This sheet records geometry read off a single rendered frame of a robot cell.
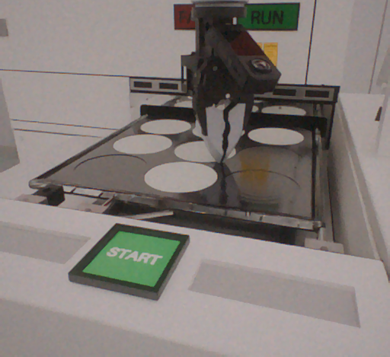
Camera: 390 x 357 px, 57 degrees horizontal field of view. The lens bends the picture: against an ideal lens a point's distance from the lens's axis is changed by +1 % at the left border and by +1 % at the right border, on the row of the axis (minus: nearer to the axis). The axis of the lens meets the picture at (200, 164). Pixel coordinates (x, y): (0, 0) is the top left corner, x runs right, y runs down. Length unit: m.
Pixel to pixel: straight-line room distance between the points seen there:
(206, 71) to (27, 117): 0.67
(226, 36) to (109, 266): 0.32
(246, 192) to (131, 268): 0.25
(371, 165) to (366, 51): 1.88
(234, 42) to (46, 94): 0.63
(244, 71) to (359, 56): 1.86
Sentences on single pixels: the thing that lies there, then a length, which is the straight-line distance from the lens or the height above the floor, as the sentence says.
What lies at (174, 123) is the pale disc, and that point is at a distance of 0.73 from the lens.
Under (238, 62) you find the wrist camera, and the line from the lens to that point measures 0.42.
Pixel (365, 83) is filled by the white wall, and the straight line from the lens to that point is 2.28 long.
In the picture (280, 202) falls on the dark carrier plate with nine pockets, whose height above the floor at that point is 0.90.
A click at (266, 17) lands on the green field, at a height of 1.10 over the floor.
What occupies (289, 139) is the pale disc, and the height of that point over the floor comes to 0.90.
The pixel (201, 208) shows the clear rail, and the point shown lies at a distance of 0.41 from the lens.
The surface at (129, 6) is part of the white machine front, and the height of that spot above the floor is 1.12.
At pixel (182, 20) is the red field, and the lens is 0.78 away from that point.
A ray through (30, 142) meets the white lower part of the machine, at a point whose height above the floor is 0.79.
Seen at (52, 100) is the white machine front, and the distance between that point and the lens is 0.98.
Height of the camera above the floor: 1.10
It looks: 23 degrees down
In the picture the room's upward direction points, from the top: straight up
